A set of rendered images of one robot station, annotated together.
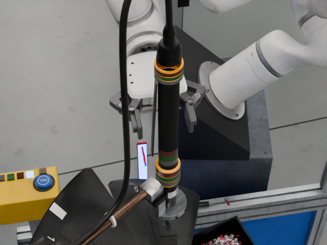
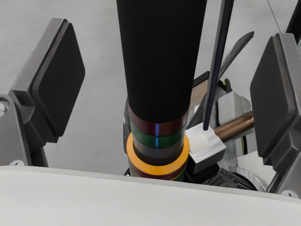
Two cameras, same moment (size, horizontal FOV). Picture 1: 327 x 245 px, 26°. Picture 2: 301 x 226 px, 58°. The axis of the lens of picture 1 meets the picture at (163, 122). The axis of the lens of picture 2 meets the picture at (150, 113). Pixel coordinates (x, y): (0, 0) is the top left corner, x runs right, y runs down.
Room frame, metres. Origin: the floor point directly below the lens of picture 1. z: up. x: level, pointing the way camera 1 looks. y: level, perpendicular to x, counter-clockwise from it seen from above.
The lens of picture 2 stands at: (0.83, 0.02, 1.72)
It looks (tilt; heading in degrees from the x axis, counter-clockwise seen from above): 54 degrees down; 198
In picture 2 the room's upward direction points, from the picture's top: 1 degrees counter-clockwise
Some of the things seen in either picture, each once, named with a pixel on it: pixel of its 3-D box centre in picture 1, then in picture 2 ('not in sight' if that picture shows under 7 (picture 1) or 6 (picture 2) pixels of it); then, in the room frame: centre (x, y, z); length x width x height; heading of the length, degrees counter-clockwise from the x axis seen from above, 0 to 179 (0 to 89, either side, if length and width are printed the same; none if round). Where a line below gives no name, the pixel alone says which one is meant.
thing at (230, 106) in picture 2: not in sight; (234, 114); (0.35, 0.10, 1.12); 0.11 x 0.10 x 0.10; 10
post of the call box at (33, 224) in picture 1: (34, 218); not in sight; (1.04, 0.35, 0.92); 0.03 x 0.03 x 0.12; 10
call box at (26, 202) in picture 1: (28, 196); not in sight; (1.04, 0.35, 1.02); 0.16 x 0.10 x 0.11; 100
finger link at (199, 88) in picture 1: (183, 89); not in sight; (0.83, -0.03, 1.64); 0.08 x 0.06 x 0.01; 92
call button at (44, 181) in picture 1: (43, 182); not in sight; (1.05, 0.30, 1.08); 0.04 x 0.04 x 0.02
